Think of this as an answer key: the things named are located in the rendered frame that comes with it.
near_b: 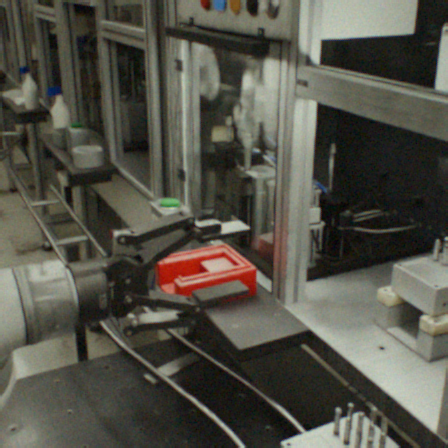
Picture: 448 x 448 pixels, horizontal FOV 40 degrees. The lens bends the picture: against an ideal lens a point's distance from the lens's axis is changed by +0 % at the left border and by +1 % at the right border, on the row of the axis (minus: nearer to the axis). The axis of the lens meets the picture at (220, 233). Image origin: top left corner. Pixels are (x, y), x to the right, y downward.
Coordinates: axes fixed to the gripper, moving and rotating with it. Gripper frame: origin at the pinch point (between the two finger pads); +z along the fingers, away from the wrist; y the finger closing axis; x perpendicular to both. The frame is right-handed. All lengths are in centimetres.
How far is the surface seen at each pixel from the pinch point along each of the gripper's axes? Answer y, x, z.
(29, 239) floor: -112, 289, 16
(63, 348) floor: -112, 165, 7
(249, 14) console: 27.9, 31.2, 20.1
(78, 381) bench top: -44, 45, -12
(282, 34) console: 25.6, 21.1, 20.5
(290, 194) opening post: 0.0, 18.6, 21.6
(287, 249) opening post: -10.3, 18.7, 21.6
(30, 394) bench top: -44, 45, -21
